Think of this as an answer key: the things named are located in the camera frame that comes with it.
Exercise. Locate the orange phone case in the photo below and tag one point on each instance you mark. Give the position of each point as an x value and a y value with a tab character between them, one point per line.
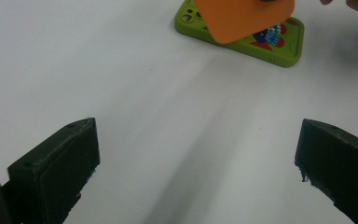
242	18

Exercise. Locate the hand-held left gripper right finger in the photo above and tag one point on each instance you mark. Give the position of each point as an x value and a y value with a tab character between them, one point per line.
341	165

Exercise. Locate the green clown phone case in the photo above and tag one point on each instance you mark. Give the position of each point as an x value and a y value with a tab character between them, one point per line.
287	51

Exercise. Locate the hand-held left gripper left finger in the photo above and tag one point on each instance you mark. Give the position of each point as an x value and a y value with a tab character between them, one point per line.
56	165

